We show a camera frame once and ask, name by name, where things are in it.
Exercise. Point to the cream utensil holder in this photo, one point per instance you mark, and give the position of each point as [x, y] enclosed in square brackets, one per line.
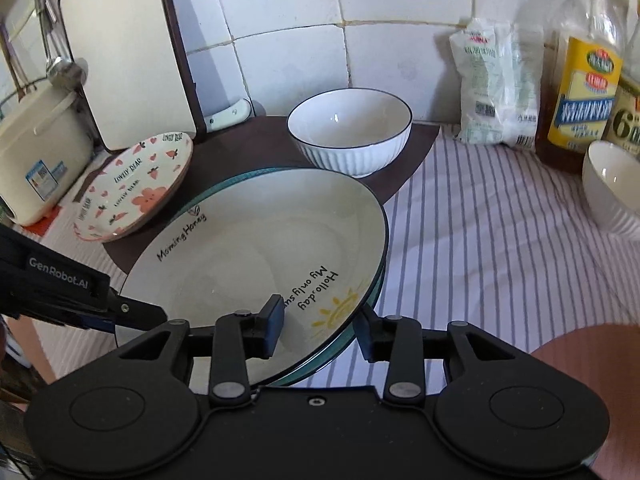
[40, 150]

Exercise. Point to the white plastic bag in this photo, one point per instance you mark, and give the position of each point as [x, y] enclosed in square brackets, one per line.
[492, 85]

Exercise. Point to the cooking wine bottle yellow label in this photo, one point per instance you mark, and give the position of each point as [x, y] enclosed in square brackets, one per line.
[582, 95]

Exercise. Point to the large cream plate teal rim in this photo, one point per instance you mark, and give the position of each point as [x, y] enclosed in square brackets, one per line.
[240, 245]

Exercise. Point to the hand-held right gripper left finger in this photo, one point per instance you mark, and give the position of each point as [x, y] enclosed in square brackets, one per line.
[272, 327]

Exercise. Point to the white cutting board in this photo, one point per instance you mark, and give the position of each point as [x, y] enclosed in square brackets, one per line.
[125, 60]

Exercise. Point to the dark brown mat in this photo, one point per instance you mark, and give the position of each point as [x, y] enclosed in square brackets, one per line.
[250, 150]

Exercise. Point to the metal ladle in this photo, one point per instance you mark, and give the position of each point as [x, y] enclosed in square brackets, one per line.
[65, 72]

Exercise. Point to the striped cloth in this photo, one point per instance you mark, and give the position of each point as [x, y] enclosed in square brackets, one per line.
[490, 240]

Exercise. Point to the clear vinegar bottle yellow cap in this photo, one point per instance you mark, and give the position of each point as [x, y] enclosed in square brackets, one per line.
[627, 120]

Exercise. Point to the white ribbed bowl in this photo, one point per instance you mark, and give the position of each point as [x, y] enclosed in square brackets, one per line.
[350, 125]
[612, 185]

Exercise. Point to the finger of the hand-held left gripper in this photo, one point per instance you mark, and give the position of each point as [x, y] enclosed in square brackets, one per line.
[137, 312]

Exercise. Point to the pink floral plate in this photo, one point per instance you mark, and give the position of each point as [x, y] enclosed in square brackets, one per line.
[135, 185]

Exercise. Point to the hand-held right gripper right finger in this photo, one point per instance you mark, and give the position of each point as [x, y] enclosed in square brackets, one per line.
[366, 332]

